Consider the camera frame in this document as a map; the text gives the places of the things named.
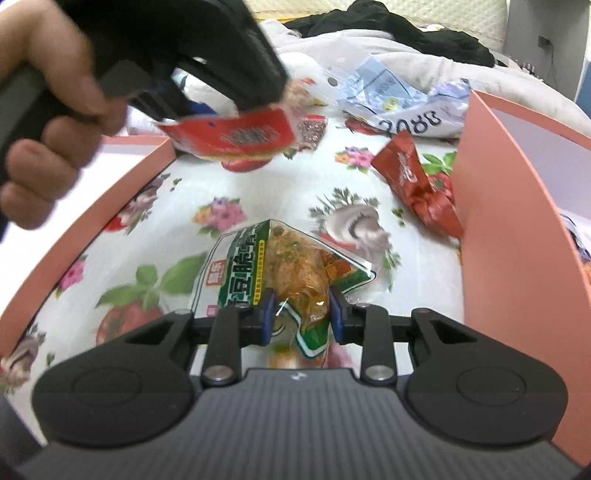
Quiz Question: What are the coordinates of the person's left hand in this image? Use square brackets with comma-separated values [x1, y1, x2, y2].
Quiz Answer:
[1, 1, 127, 230]

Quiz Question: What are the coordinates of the red white tofu snack packet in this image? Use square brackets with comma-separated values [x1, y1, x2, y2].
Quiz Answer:
[156, 105, 298, 160]

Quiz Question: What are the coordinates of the grey duvet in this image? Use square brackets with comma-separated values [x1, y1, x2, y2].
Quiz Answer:
[259, 19, 590, 135]

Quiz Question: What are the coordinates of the pink deep cardboard box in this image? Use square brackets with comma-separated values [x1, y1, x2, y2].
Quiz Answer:
[452, 92, 590, 464]

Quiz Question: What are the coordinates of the green tofu snack packet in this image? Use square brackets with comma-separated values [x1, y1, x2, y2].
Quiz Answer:
[191, 219, 376, 369]

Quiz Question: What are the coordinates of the crumpled blue white plastic bag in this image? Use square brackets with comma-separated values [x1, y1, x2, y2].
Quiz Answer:
[317, 38, 472, 138]

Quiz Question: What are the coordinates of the cream quilted headboard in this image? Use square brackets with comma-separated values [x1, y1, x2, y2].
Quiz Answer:
[246, 0, 510, 51]

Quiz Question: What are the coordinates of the dark red snack packet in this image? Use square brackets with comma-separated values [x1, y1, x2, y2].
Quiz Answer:
[372, 131, 464, 239]

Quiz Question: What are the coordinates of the black clothing pile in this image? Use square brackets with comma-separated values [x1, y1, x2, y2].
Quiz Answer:
[284, 0, 496, 67]

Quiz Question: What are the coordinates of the floral bed sheet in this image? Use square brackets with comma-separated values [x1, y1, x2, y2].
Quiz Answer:
[1, 108, 464, 431]

